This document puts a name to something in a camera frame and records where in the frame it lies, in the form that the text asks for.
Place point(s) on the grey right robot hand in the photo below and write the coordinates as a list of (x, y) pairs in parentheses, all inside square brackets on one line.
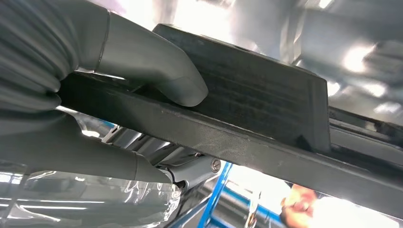
[(78, 160)]

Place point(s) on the stainless steel workbench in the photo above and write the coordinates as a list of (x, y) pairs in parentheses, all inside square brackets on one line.
[(330, 31)]

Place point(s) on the blue metal frame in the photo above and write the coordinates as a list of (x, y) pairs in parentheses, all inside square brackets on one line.
[(217, 188)]

